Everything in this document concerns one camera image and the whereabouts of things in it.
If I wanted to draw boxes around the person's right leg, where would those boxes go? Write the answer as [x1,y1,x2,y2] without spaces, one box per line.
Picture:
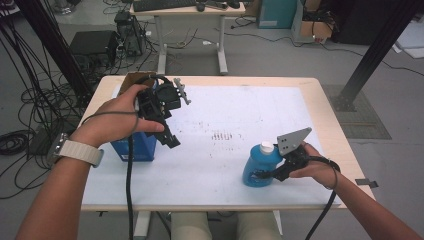
[236,211,281,240]

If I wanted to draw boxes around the person's leg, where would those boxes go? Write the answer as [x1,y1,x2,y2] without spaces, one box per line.
[236,211,281,240]
[170,212,213,240]

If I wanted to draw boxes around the black case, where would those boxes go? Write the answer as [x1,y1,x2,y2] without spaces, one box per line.
[69,30,119,68]

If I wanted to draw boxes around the person's left leg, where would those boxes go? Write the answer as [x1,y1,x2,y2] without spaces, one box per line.
[170,212,213,240]

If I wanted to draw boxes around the black keyboard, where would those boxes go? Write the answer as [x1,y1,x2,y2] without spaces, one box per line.
[132,0,198,13]

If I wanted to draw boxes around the open brown cardboard box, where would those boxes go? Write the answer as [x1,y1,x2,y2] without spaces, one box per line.
[290,0,334,44]

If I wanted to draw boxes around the black tape strip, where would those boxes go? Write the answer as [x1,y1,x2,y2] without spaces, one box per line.
[354,178,379,189]

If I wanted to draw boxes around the white desk with wooden top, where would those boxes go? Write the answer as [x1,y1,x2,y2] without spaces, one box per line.
[129,1,247,76]

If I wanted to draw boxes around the person's left hand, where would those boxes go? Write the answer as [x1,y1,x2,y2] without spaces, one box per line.
[70,84,166,148]

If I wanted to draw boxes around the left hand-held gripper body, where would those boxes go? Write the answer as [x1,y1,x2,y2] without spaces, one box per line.
[136,77,193,124]

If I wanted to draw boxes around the white sheets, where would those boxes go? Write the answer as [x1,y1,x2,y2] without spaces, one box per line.
[391,19,424,59]

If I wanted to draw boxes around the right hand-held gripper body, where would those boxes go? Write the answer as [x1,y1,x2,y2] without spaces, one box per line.
[276,126,314,176]

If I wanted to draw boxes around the wristwatch with beige band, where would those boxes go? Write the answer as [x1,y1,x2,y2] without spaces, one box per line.
[46,132,105,168]

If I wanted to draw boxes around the black metal stand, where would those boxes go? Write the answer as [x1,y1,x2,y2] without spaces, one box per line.
[331,0,423,113]
[14,0,93,101]

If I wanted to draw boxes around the teal box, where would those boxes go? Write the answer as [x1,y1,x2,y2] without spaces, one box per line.
[256,0,298,30]

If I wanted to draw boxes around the black computer tower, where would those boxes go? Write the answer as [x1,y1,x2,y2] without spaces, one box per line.
[114,11,148,58]

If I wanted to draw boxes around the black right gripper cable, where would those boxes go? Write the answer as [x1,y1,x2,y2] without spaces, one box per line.
[303,155,342,240]

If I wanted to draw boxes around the black cabinet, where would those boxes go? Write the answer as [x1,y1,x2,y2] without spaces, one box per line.
[333,0,401,46]

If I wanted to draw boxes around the white table leg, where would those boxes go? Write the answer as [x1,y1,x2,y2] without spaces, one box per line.
[272,209,284,236]
[133,210,153,238]

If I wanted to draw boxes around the person's right hand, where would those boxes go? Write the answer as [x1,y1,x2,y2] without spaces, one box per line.
[289,142,342,191]

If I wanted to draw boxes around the blue cardboard box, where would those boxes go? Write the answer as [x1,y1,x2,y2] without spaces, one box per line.
[110,70,158,163]

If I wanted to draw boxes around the blue bottle with white cap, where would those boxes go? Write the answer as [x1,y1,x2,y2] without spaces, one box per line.
[242,140,286,188]

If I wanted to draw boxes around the white table mat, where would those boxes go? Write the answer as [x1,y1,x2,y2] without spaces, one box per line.
[81,84,342,206]

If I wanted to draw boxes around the dark gridded floor mat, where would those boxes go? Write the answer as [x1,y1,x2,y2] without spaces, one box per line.
[321,83,393,141]

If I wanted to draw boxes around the dark oblong object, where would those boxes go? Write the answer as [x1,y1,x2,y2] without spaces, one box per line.
[204,0,229,10]

